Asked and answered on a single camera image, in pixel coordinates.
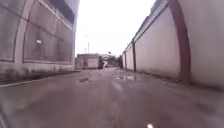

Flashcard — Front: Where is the low pale building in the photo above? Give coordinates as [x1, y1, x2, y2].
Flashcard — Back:
[74, 53, 104, 70]

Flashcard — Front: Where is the brown dirt road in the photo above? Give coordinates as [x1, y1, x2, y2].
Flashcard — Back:
[0, 67, 224, 128]

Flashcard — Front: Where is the raised concrete verge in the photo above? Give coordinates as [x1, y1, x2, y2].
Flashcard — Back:
[0, 69, 82, 88]

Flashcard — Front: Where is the pole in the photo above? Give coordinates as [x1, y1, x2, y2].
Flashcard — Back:
[84, 34, 88, 55]

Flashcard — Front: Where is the grey concrete building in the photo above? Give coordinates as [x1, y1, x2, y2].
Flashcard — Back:
[0, 0, 81, 74]

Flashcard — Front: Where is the puddle of water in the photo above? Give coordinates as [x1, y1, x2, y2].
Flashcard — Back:
[112, 74, 138, 82]

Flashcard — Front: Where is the pale wall with red pillars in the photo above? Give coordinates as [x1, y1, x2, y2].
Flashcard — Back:
[121, 0, 224, 89]

